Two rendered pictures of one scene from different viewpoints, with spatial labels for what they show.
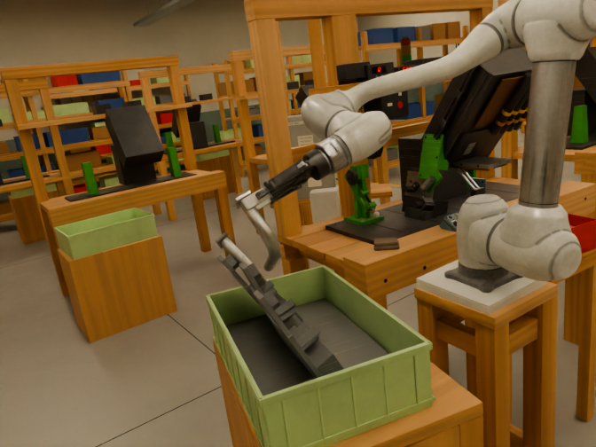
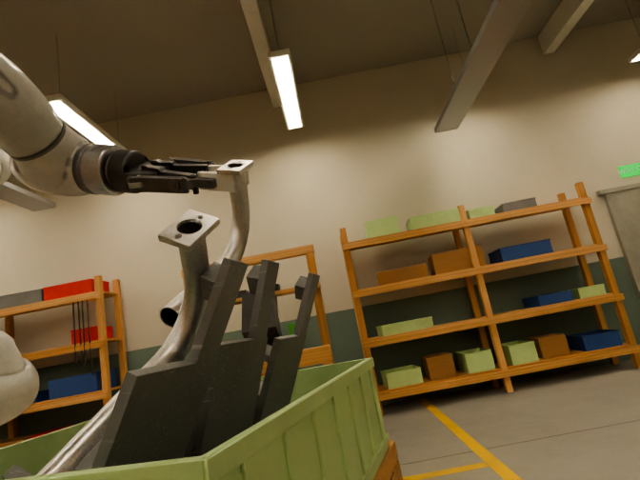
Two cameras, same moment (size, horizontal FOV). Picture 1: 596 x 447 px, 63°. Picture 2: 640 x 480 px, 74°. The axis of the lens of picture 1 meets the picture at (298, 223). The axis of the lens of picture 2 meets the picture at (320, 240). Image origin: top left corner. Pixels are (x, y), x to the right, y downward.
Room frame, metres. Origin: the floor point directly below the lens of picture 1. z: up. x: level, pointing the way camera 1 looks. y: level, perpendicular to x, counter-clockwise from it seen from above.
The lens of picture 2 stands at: (1.63, 0.58, 1.03)
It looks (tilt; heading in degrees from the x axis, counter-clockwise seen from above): 12 degrees up; 214
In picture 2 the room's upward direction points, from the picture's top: 11 degrees counter-clockwise
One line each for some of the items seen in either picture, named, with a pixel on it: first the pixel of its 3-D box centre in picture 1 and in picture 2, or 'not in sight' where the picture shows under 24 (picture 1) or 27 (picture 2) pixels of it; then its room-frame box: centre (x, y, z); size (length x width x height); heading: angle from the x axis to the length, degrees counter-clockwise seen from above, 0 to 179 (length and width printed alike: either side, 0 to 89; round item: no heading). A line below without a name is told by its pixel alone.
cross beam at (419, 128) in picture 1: (386, 137); not in sight; (2.66, -0.53, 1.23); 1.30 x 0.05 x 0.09; 119
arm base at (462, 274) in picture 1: (487, 266); not in sight; (1.48, -0.60, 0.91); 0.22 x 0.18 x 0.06; 117
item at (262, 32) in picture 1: (392, 113); not in sight; (2.60, -0.57, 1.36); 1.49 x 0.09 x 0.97; 119
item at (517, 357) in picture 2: not in sight; (478, 294); (-3.74, -0.93, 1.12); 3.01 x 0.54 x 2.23; 124
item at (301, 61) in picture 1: (286, 110); not in sight; (10.40, -0.06, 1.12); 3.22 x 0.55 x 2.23; 124
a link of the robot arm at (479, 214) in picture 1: (484, 229); not in sight; (1.46, -0.59, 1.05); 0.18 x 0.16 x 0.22; 20
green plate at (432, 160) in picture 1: (435, 155); not in sight; (2.24, -0.68, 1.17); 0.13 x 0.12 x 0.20; 119
